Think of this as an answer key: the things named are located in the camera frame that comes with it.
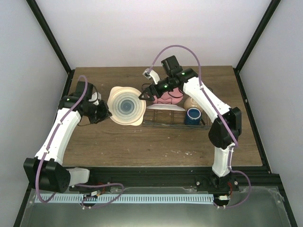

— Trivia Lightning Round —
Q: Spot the black wire dish rack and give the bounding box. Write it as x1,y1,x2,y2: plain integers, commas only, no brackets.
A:
143,98,212,130

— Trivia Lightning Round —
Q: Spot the beige blue swirl dish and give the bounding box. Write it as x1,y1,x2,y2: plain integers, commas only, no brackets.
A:
107,86,146,126

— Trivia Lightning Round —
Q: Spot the blue ceramic mug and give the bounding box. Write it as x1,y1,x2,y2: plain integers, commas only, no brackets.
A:
184,107,205,125

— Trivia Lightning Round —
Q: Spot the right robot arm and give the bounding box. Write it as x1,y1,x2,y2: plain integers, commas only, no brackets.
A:
139,56,241,191

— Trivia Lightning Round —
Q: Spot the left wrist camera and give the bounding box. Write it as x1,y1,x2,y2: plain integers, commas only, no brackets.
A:
89,92,101,106

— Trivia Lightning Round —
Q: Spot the pink plastic plate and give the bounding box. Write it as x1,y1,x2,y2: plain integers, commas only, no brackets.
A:
153,90,184,105

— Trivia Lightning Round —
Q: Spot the red floral plate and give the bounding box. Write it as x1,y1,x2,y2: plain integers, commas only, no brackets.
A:
146,104,185,112

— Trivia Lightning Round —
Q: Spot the black aluminium frame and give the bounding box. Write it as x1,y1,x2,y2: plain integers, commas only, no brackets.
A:
27,0,297,227

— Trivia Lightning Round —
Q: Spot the light blue slotted cable duct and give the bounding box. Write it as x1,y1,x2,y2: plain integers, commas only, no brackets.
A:
35,193,214,204

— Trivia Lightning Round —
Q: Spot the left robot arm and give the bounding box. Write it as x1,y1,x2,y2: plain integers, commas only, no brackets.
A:
23,81,112,193

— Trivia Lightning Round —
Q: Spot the cream ceramic bowl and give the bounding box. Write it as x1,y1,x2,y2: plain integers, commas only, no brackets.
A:
183,97,203,111

